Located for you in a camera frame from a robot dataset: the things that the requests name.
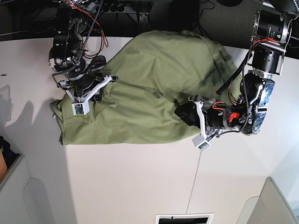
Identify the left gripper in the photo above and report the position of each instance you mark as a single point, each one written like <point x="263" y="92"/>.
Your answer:
<point x="211" y="116"/>

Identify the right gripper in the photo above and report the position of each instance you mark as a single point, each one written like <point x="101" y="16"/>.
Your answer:
<point x="80" y="88"/>

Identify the green t-shirt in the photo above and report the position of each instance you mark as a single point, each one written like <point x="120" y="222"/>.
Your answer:
<point x="157" y="71"/>

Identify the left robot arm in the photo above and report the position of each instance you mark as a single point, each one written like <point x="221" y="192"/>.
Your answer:
<point x="271" y="34"/>

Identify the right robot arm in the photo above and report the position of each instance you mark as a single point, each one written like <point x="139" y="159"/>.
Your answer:
<point x="75" y="71"/>

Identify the white framed floor vent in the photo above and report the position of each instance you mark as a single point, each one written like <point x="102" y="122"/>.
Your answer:
<point x="205" y="218"/>

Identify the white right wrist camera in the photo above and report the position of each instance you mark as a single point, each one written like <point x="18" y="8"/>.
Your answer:
<point x="80" y="108"/>

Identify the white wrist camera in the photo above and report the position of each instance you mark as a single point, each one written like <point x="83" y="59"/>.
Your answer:
<point x="201" y="143"/>
<point x="80" y="108"/>

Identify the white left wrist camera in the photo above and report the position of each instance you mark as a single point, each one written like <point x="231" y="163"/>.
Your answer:
<point x="201" y="143"/>

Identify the metal table leg bracket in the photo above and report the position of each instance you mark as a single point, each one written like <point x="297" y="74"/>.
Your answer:
<point x="143" y="18"/>

